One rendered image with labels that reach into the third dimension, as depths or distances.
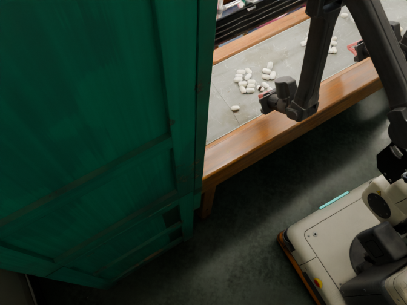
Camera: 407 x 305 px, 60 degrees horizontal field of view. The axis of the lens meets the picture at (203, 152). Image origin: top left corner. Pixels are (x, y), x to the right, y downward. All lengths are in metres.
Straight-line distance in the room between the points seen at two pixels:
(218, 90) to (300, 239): 0.81
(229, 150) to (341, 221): 0.78
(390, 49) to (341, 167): 1.44
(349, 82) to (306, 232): 0.72
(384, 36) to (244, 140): 0.63
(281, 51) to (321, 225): 0.84
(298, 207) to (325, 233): 0.34
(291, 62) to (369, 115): 1.05
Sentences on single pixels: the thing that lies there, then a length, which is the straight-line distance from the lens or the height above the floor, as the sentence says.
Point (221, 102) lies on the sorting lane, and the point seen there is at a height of 0.74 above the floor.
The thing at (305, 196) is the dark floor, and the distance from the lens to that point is 2.14.
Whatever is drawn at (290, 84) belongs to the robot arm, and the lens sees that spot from 1.18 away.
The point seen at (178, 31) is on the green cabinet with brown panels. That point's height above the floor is 1.58.
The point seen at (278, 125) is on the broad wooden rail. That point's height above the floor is 0.76.
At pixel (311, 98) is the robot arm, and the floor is 1.05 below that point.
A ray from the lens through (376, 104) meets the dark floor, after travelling 2.59.
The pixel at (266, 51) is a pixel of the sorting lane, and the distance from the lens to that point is 1.61.
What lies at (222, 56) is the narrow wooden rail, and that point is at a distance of 1.53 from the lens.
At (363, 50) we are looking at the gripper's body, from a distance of 1.49.
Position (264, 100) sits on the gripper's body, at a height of 0.89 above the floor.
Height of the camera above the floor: 1.95
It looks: 66 degrees down
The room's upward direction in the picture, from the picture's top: 4 degrees clockwise
